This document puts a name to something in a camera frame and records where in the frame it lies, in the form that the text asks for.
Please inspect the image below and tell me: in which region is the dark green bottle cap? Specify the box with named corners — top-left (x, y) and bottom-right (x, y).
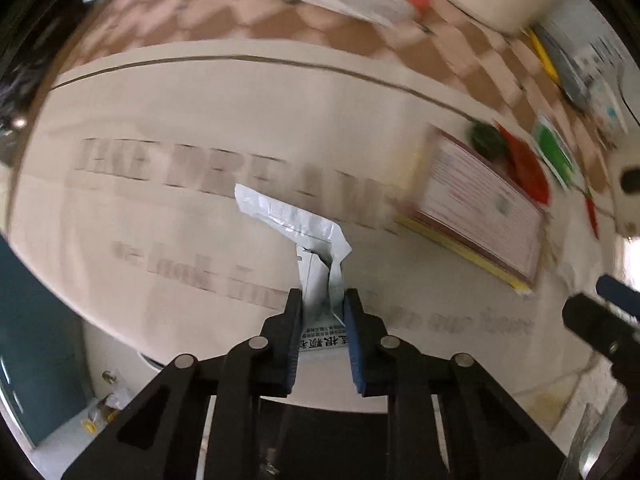
top-left (469, 122), bottom-right (506, 162)

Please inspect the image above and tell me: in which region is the yellow capped oil bottle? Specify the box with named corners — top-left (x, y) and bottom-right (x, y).
top-left (80, 398), bottom-right (120, 436)

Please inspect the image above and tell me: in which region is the red chili pepper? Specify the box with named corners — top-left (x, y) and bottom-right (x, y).
top-left (582, 186), bottom-right (599, 240)

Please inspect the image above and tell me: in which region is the grey smartphone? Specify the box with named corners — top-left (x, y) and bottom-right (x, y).
top-left (538, 26), bottom-right (589, 112)

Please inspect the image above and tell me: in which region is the pink yellow box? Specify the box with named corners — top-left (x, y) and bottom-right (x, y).
top-left (395, 128), bottom-right (546, 295)

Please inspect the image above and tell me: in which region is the red foil wrapper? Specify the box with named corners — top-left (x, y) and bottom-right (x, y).
top-left (498, 125), bottom-right (550, 206)

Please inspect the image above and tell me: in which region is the yellow pen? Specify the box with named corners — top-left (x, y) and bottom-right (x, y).
top-left (526, 28), bottom-right (561, 87)

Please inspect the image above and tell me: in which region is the green white sachet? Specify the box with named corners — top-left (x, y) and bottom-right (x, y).
top-left (532, 113), bottom-right (584, 190)

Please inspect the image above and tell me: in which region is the blue kitchen cabinet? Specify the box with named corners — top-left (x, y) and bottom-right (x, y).
top-left (1, 242), bottom-right (93, 446)

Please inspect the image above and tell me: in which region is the silver foil sachet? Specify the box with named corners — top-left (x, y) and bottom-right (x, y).
top-left (234, 184), bottom-right (352, 351)

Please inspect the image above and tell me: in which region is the checkered beige tablecloth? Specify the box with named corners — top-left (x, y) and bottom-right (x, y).
top-left (8, 0), bottom-right (615, 418)

